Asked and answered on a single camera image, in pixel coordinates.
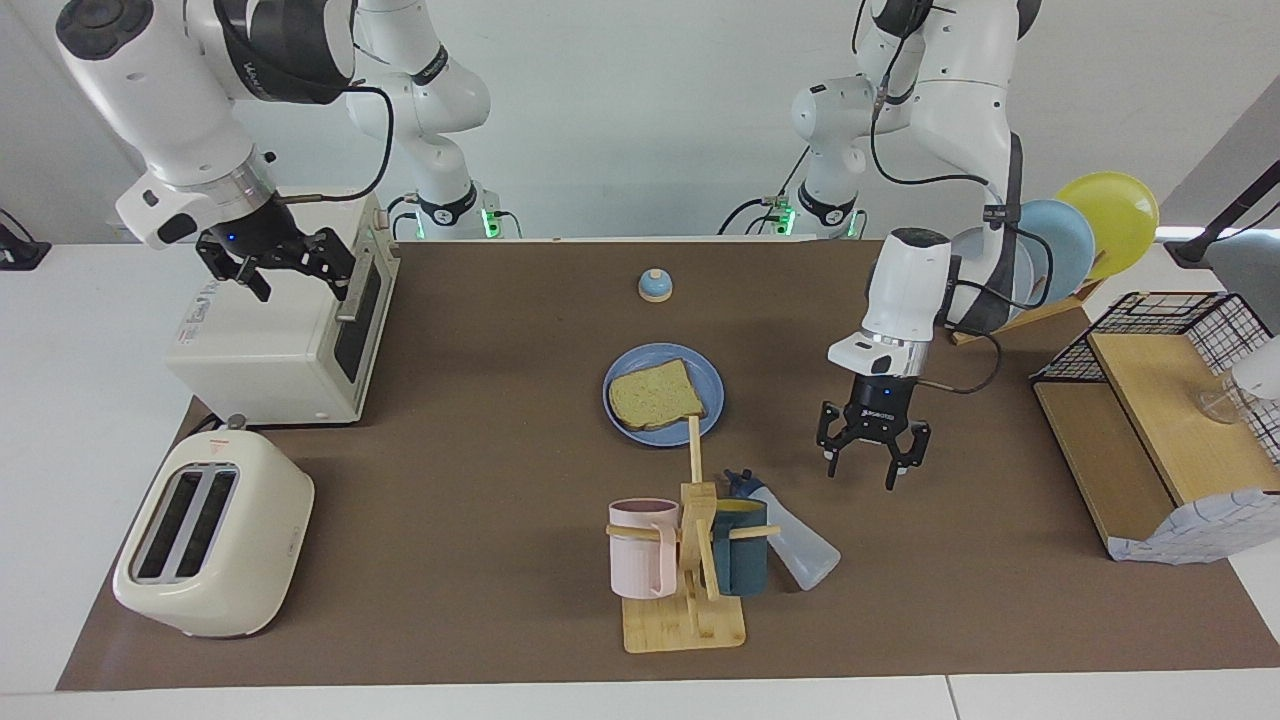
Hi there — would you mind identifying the wooden plate rack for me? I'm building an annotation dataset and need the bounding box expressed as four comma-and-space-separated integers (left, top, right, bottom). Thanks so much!
950, 278, 1107, 347

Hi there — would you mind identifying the pale grey plate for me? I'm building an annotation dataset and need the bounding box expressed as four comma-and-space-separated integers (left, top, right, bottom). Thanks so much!
945, 227, 1035, 329

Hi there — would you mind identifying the white toaster oven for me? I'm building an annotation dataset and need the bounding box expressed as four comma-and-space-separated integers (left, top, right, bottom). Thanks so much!
165, 195, 401, 428

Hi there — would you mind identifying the black wire basket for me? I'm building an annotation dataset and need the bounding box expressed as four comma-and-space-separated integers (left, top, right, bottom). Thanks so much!
1032, 291, 1280, 467

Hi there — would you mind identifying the wooden shelf unit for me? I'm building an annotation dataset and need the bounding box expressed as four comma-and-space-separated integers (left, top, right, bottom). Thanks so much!
1033, 330, 1280, 561

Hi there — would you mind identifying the clear glass cup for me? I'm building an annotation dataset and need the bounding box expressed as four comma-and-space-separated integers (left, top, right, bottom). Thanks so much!
1197, 383, 1253, 428

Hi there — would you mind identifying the cream two-slot toaster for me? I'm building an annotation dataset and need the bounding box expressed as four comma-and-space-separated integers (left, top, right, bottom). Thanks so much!
112, 415, 316, 639

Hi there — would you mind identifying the yellow plate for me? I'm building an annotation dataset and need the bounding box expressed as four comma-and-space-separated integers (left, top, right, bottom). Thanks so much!
1055, 172, 1161, 282

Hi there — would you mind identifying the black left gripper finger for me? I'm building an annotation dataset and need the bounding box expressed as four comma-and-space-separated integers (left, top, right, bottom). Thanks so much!
887, 421, 932, 492
816, 402, 852, 477

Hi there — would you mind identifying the white rounded container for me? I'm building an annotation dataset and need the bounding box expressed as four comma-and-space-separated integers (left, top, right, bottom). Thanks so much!
1231, 338, 1280, 403

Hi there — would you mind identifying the black camera stand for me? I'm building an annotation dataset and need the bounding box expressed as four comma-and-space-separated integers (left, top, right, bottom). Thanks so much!
1165, 158, 1280, 270

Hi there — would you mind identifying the brown table mat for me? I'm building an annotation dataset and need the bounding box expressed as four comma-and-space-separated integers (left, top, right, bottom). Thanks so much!
55, 238, 1280, 693

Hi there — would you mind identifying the wooden mug tree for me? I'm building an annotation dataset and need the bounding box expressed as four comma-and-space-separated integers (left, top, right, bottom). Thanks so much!
605, 415, 783, 654

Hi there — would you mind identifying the marble pattern paper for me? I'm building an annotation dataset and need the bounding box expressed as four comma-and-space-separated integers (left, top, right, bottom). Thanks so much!
1107, 487, 1280, 565

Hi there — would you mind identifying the slice of toast bread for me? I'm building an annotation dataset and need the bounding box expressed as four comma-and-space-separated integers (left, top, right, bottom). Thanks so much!
608, 358, 707, 433

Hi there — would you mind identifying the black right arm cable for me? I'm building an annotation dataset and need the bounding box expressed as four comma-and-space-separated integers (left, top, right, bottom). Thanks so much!
275, 82, 396, 205

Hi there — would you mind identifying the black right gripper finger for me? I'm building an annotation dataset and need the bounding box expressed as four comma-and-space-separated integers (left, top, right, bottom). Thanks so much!
196, 242, 272, 302
304, 227, 359, 300

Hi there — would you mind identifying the dark teal mug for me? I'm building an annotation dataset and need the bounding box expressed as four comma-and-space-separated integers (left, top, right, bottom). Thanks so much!
711, 498, 771, 598

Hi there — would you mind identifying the pink mug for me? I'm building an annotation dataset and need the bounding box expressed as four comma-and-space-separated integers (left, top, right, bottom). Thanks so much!
608, 498, 682, 601

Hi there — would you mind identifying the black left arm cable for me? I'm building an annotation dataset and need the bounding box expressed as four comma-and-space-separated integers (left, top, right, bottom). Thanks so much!
856, 0, 1056, 395

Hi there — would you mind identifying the black desk clamp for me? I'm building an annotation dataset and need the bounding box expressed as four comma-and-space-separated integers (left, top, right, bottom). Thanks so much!
0, 207, 52, 272

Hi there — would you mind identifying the blue round plate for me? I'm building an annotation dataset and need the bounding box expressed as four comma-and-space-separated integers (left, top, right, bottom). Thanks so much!
603, 343, 725, 447

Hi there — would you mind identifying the translucent squeeze bottle blue cap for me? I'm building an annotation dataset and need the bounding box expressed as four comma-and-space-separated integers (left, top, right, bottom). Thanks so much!
725, 468, 842, 592

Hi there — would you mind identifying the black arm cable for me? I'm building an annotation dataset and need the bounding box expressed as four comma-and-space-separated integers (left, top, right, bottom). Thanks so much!
275, 82, 396, 205
856, 0, 1056, 395

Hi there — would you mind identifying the light blue plate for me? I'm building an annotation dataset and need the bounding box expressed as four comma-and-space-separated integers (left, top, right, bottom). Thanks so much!
1015, 199, 1097, 307

